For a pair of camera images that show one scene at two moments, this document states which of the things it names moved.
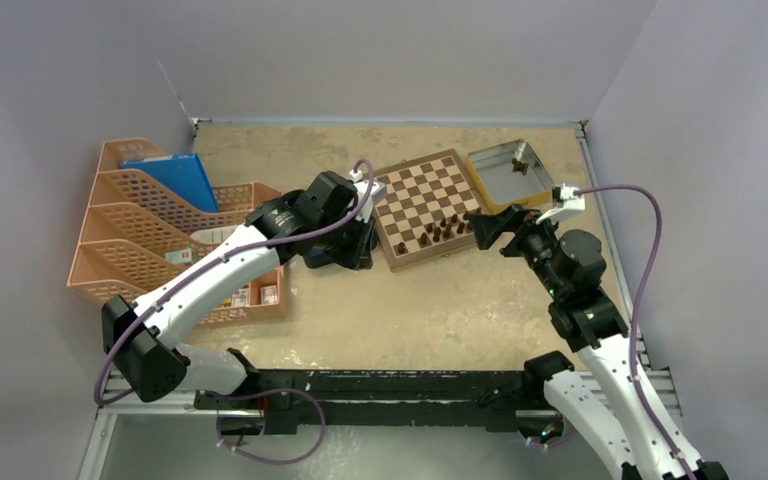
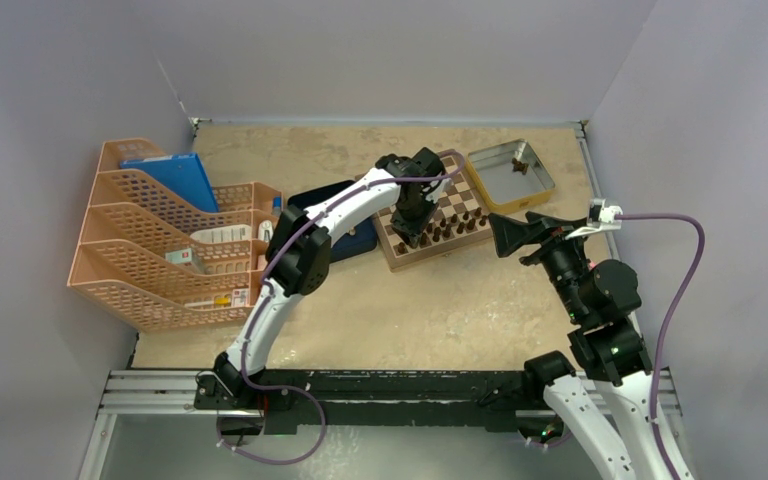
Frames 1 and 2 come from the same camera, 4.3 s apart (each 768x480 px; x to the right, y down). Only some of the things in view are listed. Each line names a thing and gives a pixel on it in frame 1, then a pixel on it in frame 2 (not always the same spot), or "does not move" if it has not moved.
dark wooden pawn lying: (518, 166) does not move
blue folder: (184, 174) does not move
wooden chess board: (426, 211) does not move
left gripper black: (358, 255) → (412, 232)
